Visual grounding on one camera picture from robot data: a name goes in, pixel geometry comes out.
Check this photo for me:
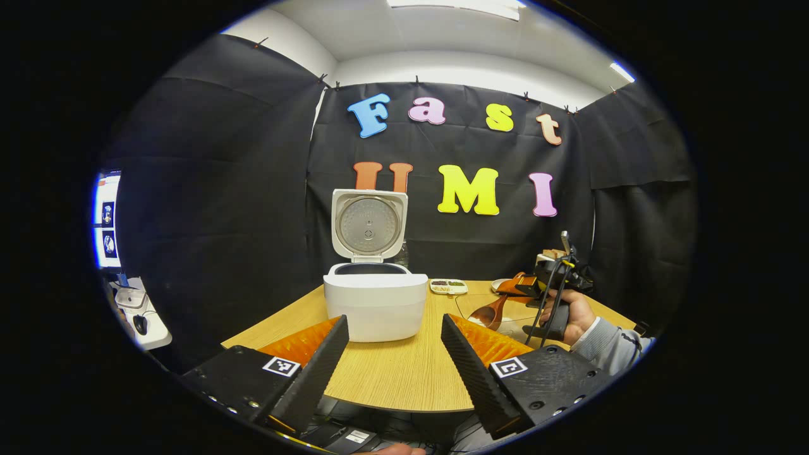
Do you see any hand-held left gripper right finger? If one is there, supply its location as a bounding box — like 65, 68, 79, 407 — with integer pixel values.
441, 313, 614, 441

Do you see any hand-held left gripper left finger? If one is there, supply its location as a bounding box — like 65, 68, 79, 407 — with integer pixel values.
179, 315, 350, 435

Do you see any brown wooden spoon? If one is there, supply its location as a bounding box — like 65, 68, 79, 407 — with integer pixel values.
468, 272, 525, 331

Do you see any white rice cooker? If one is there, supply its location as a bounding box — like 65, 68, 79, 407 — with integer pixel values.
323, 188, 429, 343

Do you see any clear glass bowl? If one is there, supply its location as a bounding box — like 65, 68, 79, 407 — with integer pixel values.
454, 293, 557, 336

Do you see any white side desk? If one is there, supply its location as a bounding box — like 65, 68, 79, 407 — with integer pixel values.
107, 278, 173, 351

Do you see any black backdrop cloth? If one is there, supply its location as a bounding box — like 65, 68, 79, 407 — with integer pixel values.
101, 35, 696, 373

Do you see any computer monitor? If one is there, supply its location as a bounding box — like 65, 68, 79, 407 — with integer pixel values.
94, 171, 122, 269

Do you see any long ceiling light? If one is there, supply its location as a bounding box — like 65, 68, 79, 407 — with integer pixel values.
387, 0, 526, 21

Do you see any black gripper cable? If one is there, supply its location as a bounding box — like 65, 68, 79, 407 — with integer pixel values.
523, 256, 569, 345

